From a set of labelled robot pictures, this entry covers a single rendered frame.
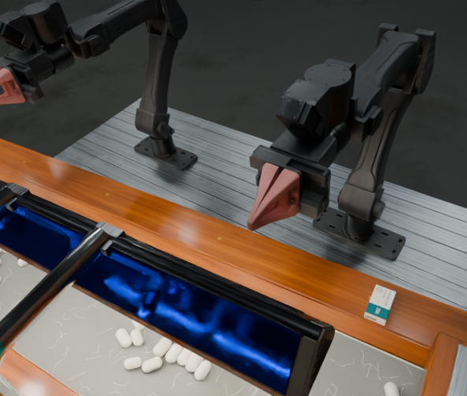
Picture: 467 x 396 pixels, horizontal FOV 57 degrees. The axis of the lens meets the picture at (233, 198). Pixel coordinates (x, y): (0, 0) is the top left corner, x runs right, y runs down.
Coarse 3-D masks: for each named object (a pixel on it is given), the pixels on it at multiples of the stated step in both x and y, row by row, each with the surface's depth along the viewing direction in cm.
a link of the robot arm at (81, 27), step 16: (128, 0) 97; (144, 0) 98; (176, 0) 102; (96, 16) 92; (112, 16) 92; (128, 16) 96; (144, 16) 99; (176, 16) 104; (80, 32) 88; (96, 32) 89; (112, 32) 93; (176, 32) 106
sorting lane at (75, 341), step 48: (0, 288) 87; (48, 336) 78; (96, 336) 77; (144, 336) 77; (336, 336) 73; (96, 384) 71; (144, 384) 70; (192, 384) 70; (240, 384) 69; (336, 384) 67; (384, 384) 67
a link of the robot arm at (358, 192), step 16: (416, 64) 76; (400, 80) 78; (384, 96) 80; (400, 96) 78; (384, 112) 80; (400, 112) 80; (384, 128) 81; (368, 144) 83; (384, 144) 82; (368, 160) 84; (384, 160) 84; (352, 176) 86; (368, 176) 84; (352, 192) 86; (368, 192) 84; (352, 208) 87; (368, 208) 85
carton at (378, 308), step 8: (376, 288) 74; (384, 288) 74; (376, 296) 73; (384, 296) 73; (392, 296) 73; (368, 304) 72; (376, 304) 72; (384, 304) 72; (368, 312) 71; (376, 312) 71; (384, 312) 71; (376, 320) 71; (384, 320) 70
